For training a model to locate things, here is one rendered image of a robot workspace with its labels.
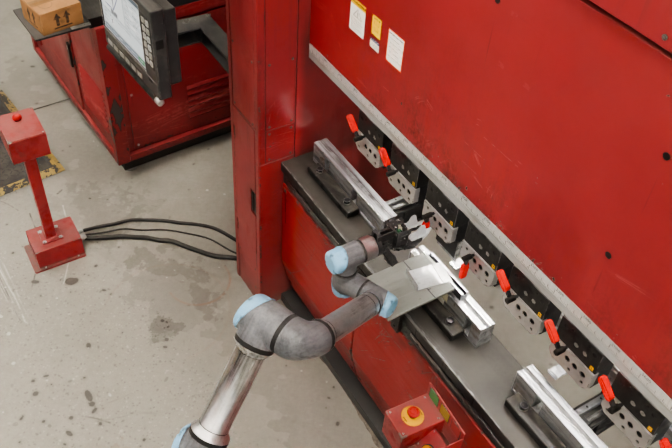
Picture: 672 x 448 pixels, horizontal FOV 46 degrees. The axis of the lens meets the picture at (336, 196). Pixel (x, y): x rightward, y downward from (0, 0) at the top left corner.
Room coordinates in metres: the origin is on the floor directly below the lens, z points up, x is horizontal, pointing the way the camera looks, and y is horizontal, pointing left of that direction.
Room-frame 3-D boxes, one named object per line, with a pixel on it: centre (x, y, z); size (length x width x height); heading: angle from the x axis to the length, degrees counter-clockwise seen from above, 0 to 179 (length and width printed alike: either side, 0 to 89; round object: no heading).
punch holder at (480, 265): (1.62, -0.47, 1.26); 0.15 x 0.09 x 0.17; 34
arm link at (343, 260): (1.60, -0.04, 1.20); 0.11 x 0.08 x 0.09; 124
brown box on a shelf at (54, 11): (3.13, 1.37, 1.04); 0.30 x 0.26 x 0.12; 38
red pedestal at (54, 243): (2.58, 1.36, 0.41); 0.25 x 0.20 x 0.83; 124
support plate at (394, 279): (1.68, -0.25, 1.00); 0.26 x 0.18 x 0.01; 124
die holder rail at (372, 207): (2.22, -0.06, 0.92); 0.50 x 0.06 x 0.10; 34
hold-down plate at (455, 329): (1.70, -0.35, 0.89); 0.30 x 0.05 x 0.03; 34
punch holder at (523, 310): (1.46, -0.58, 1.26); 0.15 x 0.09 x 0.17; 34
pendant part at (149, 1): (2.45, 0.75, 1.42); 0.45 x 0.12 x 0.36; 39
